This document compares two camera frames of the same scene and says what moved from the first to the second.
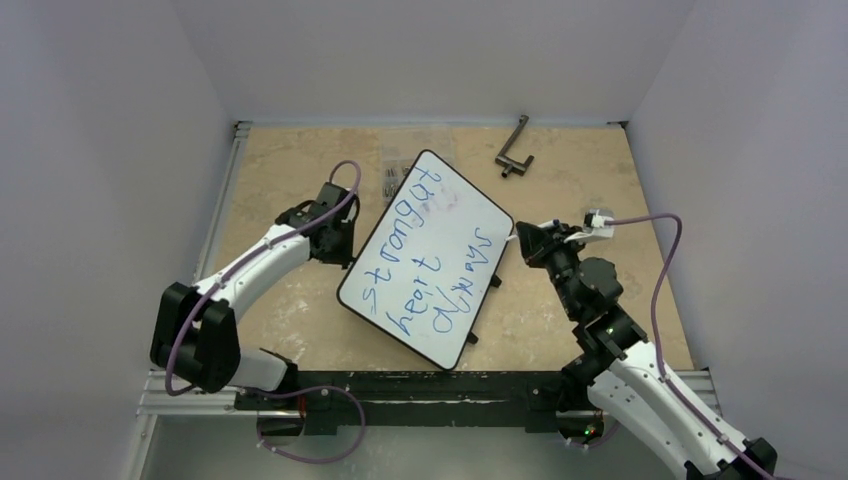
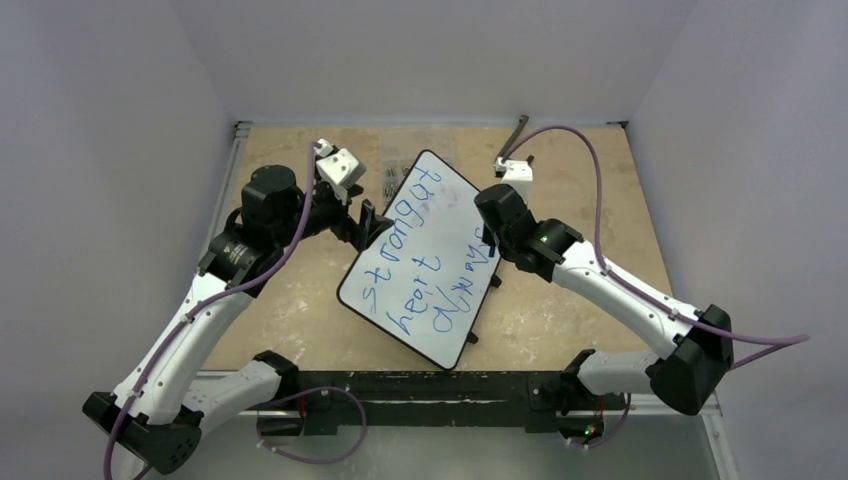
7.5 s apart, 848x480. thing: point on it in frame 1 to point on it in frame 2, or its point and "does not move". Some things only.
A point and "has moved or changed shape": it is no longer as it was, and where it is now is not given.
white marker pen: (547, 225) has moved or changed shape
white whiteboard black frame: (424, 272) does not move
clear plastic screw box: (401, 147) does not move
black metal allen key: (511, 164) does not move
